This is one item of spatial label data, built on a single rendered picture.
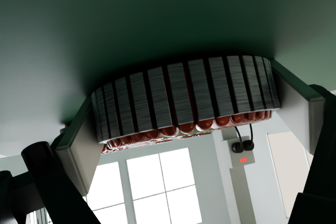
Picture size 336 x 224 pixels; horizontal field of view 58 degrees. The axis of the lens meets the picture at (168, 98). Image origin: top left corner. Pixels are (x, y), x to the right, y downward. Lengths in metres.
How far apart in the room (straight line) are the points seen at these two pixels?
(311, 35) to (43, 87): 0.14
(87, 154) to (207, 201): 7.43
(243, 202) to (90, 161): 0.92
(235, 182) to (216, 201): 6.66
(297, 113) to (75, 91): 0.12
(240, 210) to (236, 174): 0.11
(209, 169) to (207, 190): 0.48
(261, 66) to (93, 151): 0.10
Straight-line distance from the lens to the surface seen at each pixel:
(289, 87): 0.17
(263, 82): 0.16
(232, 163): 0.99
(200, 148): 7.48
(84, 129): 0.17
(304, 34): 0.17
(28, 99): 0.20
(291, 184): 6.31
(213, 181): 7.63
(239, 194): 1.05
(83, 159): 0.16
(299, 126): 0.17
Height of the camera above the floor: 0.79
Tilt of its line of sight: 8 degrees down
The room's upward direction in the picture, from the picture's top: 169 degrees clockwise
